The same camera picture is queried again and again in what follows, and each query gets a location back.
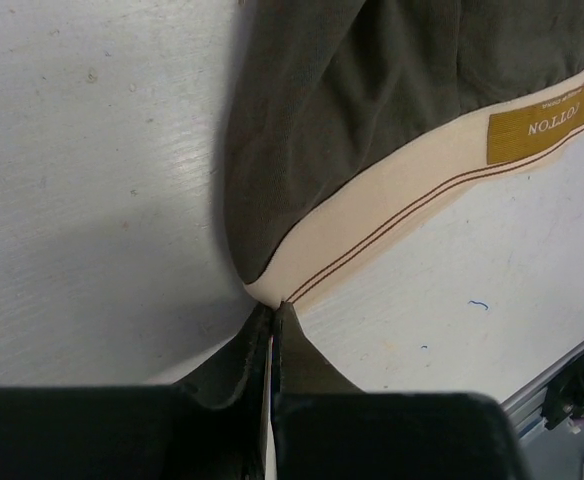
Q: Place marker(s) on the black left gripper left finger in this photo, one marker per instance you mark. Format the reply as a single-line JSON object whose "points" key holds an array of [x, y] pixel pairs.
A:
{"points": [[220, 431]]}

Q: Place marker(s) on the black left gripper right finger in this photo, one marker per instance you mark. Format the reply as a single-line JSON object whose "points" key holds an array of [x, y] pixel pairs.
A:
{"points": [[298, 368]]}

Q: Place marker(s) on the olive underwear with cream waistband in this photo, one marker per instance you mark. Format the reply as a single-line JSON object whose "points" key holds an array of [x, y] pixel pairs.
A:
{"points": [[354, 121]]}

